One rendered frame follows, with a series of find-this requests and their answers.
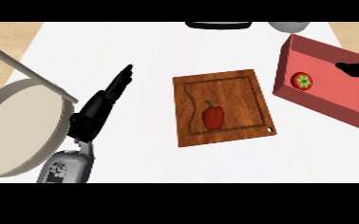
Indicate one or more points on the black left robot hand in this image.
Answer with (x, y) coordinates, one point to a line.
(97, 107)

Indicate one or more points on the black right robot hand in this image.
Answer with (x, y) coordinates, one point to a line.
(349, 67)

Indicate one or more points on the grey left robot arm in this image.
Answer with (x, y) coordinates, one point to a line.
(66, 167)

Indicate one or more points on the red cardboard box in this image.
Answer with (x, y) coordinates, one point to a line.
(323, 82)

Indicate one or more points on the red tomato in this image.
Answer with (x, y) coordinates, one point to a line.
(302, 81)

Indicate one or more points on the brown wooden cutting board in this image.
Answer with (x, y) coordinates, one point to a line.
(225, 107)

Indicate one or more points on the beige round pan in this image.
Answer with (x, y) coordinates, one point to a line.
(29, 126)

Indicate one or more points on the grey round bowl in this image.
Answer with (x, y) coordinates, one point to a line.
(289, 26)

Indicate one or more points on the red bell pepper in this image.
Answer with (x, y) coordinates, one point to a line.
(214, 116)

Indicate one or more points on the black flat object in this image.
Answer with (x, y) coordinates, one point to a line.
(219, 24)

